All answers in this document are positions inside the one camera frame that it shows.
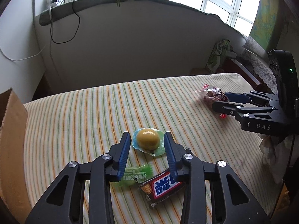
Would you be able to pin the pink crumpled cloth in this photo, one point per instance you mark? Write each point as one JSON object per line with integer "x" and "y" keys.
{"x": 275, "y": 156}

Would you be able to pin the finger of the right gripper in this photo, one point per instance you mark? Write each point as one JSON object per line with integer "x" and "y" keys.
{"x": 233, "y": 109}
{"x": 243, "y": 96}

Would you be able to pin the dark snack bag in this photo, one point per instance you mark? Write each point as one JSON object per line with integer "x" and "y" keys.
{"x": 209, "y": 94}

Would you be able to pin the brown cardboard box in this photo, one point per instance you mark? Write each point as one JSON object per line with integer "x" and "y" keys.
{"x": 13, "y": 185}

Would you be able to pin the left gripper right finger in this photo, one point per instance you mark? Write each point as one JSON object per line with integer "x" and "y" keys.
{"x": 231, "y": 200}

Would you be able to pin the pale green candy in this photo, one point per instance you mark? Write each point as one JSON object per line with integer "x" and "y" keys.
{"x": 135, "y": 174}

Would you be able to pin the landscape wall painting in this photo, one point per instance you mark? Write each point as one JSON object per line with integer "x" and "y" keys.
{"x": 267, "y": 27}

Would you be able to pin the black camera box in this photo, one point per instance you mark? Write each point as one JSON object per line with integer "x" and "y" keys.
{"x": 283, "y": 67}

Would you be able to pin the white lace cloth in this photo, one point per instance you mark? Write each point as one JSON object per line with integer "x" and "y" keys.
{"x": 259, "y": 68}

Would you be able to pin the green patterned gift bag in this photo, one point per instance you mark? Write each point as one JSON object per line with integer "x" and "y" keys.
{"x": 220, "y": 52}

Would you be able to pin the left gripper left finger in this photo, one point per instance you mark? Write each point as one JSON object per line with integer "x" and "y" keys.
{"x": 63, "y": 200}

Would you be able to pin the small Snickers bar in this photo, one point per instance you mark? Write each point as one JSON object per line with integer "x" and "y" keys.
{"x": 159, "y": 188}

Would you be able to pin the striped tablecloth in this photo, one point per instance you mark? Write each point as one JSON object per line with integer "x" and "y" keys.
{"x": 82, "y": 125}

